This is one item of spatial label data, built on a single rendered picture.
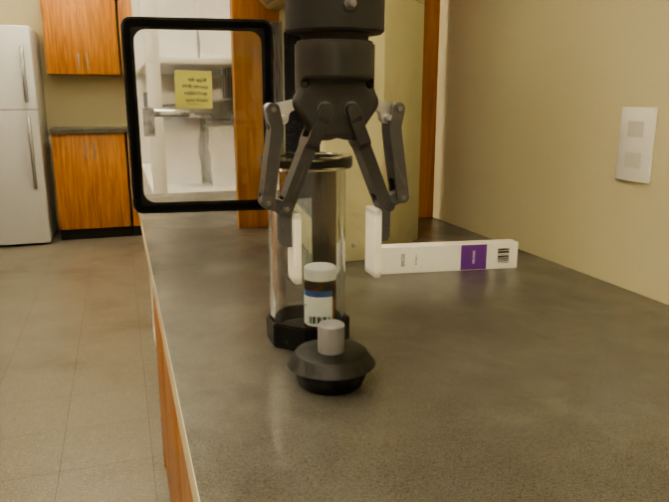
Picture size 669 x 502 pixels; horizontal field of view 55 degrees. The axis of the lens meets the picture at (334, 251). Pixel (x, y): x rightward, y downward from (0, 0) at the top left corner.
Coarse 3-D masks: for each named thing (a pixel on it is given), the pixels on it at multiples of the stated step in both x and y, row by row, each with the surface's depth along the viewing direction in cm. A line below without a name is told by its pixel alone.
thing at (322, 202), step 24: (336, 168) 72; (312, 192) 72; (336, 192) 74; (312, 216) 73; (336, 216) 75; (312, 240) 74; (336, 240) 75; (312, 264) 74; (336, 264) 76; (288, 288) 75; (312, 288) 75; (336, 288) 77; (288, 312) 76; (312, 312) 75; (336, 312) 77
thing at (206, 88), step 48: (144, 48) 131; (192, 48) 133; (240, 48) 135; (144, 96) 134; (192, 96) 135; (240, 96) 137; (144, 144) 136; (192, 144) 138; (240, 144) 140; (144, 192) 138; (192, 192) 140; (240, 192) 142
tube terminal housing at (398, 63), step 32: (416, 0) 123; (384, 32) 112; (416, 32) 125; (384, 64) 113; (416, 64) 127; (384, 96) 114; (416, 96) 128; (416, 128) 130; (352, 160) 115; (384, 160) 117; (416, 160) 132; (352, 192) 116; (416, 192) 134; (352, 224) 117; (416, 224) 136; (352, 256) 119
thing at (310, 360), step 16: (336, 320) 67; (320, 336) 66; (336, 336) 66; (304, 352) 67; (320, 352) 66; (336, 352) 66; (352, 352) 67; (368, 352) 68; (304, 368) 64; (320, 368) 64; (336, 368) 64; (352, 368) 64; (368, 368) 65; (304, 384) 66; (320, 384) 64; (336, 384) 64; (352, 384) 65
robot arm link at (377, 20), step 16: (288, 0) 58; (304, 0) 56; (320, 0) 56; (336, 0) 55; (352, 0) 55; (368, 0) 56; (384, 0) 59; (288, 16) 58; (304, 16) 56; (320, 16) 56; (336, 16) 56; (352, 16) 56; (368, 16) 57; (288, 32) 59; (304, 32) 59; (320, 32) 58; (336, 32) 57; (352, 32) 58; (368, 32) 58
